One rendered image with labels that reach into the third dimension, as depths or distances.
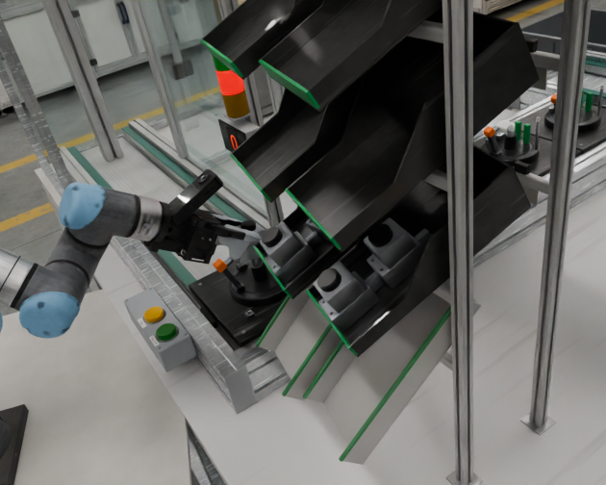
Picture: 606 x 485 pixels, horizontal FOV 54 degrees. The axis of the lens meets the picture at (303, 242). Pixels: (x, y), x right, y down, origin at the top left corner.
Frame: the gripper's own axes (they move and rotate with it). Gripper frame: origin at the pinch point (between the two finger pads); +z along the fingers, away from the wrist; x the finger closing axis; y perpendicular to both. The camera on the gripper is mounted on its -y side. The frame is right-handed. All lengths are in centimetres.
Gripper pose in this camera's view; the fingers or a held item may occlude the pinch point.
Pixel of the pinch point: (251, 230)
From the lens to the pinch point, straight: 116.0
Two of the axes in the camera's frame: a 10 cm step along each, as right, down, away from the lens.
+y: -3.7, 9.0, 2.1
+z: 7.6, 1.6, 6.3
